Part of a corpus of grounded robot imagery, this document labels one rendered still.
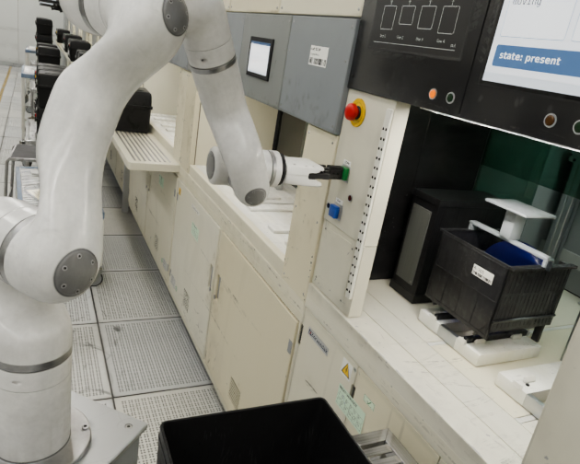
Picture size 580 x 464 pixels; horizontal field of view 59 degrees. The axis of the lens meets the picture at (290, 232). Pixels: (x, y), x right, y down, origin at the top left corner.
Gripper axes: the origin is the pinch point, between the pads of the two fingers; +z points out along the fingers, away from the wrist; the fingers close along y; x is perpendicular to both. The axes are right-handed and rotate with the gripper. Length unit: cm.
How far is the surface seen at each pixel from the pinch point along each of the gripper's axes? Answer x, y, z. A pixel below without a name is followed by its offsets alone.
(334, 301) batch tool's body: -32.4, 7.0, 3.3
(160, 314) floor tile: -120, -141, -4
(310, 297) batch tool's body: -36.8, -3.4, 2.5
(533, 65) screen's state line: 30, 47, 2
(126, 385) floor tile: -120, -83, -30
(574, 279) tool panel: -29, 10, 93
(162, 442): -28, 49, -50
